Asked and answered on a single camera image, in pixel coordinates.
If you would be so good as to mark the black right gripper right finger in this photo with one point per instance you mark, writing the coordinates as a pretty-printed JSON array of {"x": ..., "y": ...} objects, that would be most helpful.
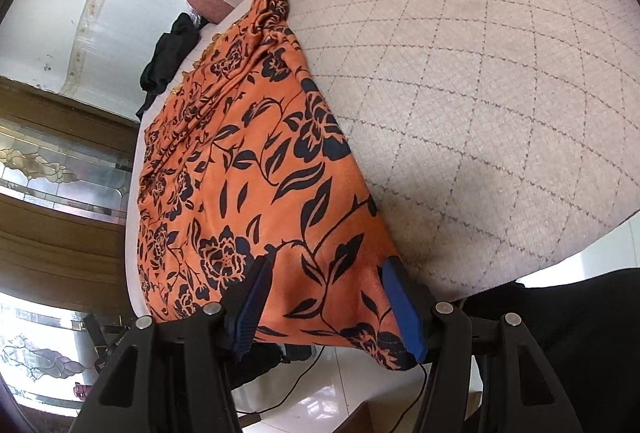
[{"x": 485, "y": 375}]

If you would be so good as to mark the orange black floral garment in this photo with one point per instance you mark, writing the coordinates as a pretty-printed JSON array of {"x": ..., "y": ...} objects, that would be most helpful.
[{"x": 245, "y": 163}]

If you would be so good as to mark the pink quilted mattress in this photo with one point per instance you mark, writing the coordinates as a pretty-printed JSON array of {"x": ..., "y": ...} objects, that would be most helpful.
[{"x": 496, "y": 137}]

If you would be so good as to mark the black cloth bundle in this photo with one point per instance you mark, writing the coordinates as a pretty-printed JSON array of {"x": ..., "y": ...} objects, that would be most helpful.
[{"x": 170, "y": 50}]

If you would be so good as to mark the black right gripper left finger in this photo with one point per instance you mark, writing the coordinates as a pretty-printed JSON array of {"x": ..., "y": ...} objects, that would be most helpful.
[{"x": 173, "y": 377}]

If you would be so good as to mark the dark wooden wardrobe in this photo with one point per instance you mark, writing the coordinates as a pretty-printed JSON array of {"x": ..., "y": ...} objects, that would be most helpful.
[{"x": 65, "y": 179}]

